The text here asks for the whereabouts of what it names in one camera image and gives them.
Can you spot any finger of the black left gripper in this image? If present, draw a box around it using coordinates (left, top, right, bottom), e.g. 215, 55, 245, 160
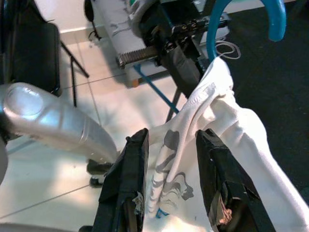
166, 45, 206, 98

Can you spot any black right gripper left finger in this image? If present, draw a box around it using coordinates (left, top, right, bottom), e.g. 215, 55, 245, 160
93, 127, 150, 232

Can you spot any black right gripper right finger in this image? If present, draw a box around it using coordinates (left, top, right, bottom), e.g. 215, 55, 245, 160
196, 128, 276, 232

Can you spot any white T-shirt grey print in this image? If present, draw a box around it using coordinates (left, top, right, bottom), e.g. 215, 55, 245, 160
142, 57, 309, 232

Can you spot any blue plastic hanger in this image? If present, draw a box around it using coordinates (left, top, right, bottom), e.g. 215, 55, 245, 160
134, 0, 287, 218

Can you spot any black robot foot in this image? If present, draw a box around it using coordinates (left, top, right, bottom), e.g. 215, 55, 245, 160
86, 158, 114, 187

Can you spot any grey upholstered seat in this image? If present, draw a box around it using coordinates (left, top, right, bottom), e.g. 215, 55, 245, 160
96, 0, 232, 87

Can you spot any black folding chair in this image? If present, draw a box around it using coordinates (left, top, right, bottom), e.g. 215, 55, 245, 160
0, 0, 90, 108

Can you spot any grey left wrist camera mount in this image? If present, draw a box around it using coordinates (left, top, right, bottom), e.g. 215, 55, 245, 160
126, 0, 160, 24

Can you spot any white coiled cable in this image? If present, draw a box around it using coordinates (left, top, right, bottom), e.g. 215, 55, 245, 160
214, 41, 242, 60

